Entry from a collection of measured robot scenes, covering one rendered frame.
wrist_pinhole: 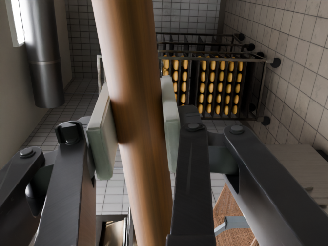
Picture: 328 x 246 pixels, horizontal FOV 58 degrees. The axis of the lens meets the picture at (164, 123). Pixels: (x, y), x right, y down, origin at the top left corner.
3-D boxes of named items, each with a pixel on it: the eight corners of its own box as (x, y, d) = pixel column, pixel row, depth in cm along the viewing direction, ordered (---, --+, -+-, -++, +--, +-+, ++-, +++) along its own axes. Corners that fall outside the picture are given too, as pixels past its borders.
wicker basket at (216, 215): (273, 288, 172) (226, 289, 170) (244, 218, 223) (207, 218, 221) (292, 225, 151) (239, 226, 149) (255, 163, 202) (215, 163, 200)
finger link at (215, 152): (183, 153, 12) (254, 145, 12) (174, 105, 17) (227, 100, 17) (185, 181, 13) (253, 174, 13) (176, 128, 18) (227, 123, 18)
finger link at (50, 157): (90, 192, 13) (22, 200, 13) (103, 136, 18) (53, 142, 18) (82, 164, 12) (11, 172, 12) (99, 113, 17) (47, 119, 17)
